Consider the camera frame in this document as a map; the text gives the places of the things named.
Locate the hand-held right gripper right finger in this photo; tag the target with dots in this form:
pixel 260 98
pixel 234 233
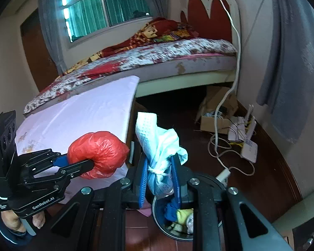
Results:
pixel 176 180

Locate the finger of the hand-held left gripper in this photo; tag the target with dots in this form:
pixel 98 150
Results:
pixel 60 160
pixel 78 167

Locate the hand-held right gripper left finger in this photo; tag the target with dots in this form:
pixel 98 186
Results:
pixel 143 183

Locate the red plastic bag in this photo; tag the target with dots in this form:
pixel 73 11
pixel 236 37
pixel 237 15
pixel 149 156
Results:
pixel 99 149

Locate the yellow knitted cloth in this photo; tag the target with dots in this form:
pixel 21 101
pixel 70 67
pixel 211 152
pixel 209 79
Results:
pixel 184 214

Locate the black trash bin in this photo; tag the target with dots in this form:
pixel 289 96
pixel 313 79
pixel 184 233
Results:
pixel 159 214

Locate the light blue face mask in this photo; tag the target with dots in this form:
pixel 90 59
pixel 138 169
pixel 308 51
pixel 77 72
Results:
pixel 157 146

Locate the person's left hand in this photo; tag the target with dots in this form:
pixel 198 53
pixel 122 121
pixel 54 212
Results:
pixel 9 221

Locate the blue cloth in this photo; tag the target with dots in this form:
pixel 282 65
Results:
pixel 171 211

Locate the white power adapter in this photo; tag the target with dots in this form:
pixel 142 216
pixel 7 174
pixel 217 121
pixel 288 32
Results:
pixel 223 174

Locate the cardboard box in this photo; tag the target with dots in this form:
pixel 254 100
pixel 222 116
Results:
pixel 214 123

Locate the flat white router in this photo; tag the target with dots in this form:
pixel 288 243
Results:
pixel 250 149

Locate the white router with antennas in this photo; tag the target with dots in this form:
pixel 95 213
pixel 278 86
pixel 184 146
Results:
pixel 240 128

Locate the brown wooden door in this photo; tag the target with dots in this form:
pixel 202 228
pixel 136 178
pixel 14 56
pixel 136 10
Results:
pixel 36 52

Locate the bed with floral cover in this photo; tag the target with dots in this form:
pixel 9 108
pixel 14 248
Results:
pixel 185 82

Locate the floral bed sheet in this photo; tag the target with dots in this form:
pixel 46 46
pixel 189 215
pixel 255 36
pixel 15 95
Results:
pixel 172 49

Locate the red patterned blanket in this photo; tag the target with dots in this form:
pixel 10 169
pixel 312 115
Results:
pixel 136 39

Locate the colourful pillow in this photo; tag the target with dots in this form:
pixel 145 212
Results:
pixel 178 34

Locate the large window with green curtain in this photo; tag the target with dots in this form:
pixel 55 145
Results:
pixel 99 7

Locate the red scalloped headboard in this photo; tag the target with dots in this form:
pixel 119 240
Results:
pixel 209 18

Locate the small dark object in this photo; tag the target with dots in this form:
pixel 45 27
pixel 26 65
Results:
pixel 140 13

